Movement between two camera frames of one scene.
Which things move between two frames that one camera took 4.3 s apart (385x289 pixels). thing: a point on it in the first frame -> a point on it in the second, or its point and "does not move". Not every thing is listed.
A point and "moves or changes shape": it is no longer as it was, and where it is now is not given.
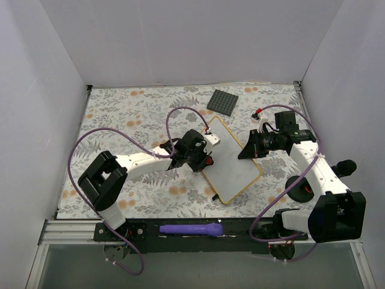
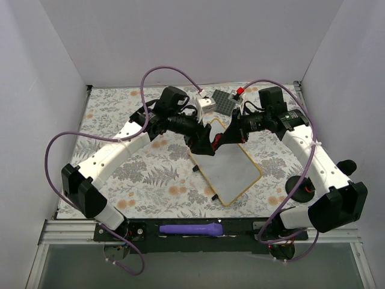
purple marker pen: x=213 y=229 does not move
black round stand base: x=301 y=191 does not move
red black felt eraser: x=209 y=161 moves or changes shape
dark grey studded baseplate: x=222 y=102 does not move
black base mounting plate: x=200 y=236 does not move
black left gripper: x=198 y=161 -> x=200 y=132
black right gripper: x=256 y=145 -> x=235 y=127
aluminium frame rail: x=70 y=232 does not move
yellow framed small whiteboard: x=229 y=176 does not move
